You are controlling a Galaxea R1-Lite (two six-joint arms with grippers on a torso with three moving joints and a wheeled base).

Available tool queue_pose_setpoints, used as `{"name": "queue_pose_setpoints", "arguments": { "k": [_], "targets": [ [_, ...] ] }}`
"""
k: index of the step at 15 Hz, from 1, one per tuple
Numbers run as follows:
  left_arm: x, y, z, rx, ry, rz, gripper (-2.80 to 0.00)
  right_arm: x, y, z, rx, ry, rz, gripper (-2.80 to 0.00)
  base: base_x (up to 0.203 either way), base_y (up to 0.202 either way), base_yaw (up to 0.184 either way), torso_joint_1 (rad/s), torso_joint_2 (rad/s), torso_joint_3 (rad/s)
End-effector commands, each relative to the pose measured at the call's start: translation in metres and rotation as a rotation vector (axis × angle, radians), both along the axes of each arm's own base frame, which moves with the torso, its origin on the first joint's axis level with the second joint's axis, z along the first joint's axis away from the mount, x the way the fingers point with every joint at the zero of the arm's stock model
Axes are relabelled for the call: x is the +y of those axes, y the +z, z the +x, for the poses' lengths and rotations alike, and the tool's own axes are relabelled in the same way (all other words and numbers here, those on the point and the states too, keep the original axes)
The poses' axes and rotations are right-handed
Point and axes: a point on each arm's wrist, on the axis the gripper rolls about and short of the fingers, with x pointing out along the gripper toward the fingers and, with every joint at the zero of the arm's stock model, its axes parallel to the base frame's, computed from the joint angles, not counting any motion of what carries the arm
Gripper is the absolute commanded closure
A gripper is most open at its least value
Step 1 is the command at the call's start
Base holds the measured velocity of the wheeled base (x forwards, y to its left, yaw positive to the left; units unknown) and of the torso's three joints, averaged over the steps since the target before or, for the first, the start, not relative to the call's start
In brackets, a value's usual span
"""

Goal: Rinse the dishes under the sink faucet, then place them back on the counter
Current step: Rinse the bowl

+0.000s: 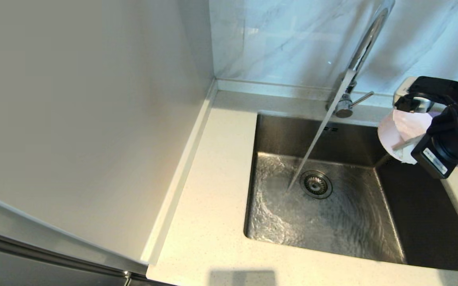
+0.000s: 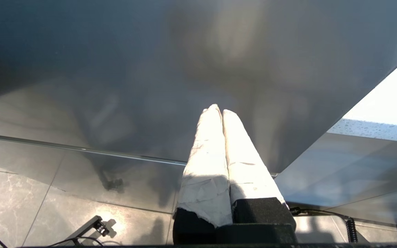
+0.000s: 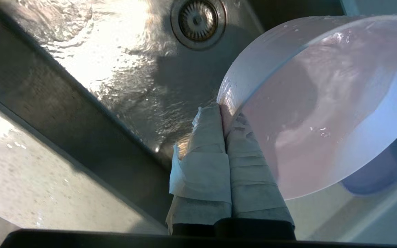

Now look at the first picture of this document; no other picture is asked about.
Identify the round metal drain strainer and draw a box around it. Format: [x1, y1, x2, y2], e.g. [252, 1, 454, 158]
[300, 170, 333, 199]

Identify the chrome faucet lever handle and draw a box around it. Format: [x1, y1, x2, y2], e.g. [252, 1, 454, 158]
[350, 91, 375, 108]

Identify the stainless steel sink basin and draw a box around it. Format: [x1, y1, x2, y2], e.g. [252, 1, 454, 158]
[243, 112, 458, 272]

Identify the pale pink cup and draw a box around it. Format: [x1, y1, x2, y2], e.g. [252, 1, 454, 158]
[378, 109, 435, 164]

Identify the running tap water stream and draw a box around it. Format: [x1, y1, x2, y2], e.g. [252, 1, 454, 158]
[287, 70, 355, 191]

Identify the chrome gooseneck faucet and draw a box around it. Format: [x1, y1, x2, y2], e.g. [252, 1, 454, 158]
[326, 0, 396, 118]

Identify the stainless steel appliance front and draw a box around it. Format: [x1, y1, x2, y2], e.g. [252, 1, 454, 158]
[0, 230, 178, 286]

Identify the white tall cabinet side panel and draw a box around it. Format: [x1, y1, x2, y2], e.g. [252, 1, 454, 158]
[0, 0, 217, 275]

